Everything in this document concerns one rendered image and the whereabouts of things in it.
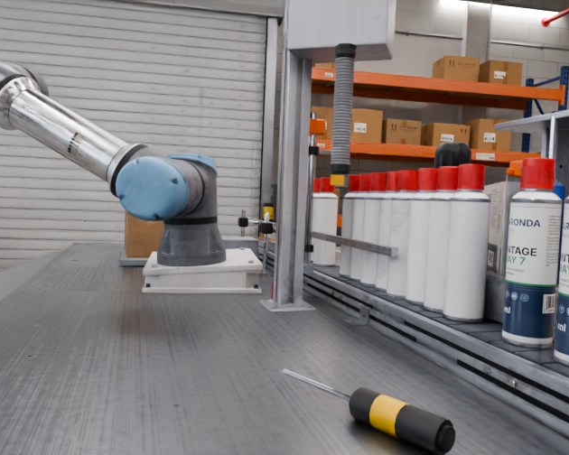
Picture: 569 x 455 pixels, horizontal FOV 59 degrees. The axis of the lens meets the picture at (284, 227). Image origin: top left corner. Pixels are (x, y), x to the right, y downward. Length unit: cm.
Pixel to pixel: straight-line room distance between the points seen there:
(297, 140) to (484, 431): 61
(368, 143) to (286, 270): 402
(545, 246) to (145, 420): 44
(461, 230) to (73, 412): 49
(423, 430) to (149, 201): 65
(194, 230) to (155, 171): 20
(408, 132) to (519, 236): 459
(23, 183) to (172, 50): 197
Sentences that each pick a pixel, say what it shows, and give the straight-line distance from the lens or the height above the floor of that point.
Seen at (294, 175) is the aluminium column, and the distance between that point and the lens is 94.
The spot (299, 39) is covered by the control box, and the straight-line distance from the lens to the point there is 91.
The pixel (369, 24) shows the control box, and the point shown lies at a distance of 89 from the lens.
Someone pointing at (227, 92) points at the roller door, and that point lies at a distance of 542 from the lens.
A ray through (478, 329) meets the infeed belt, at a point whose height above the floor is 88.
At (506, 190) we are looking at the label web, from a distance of 71.
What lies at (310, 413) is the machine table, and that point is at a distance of 50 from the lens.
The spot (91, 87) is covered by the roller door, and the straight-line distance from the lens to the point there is 550.
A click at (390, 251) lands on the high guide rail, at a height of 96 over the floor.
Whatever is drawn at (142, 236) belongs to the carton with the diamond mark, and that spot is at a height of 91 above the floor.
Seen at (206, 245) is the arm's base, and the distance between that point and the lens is 108.
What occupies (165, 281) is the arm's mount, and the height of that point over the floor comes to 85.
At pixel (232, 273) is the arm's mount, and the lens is 106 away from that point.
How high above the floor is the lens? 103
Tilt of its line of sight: 3 degrees down
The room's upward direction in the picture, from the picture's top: 2 degrees clockwise
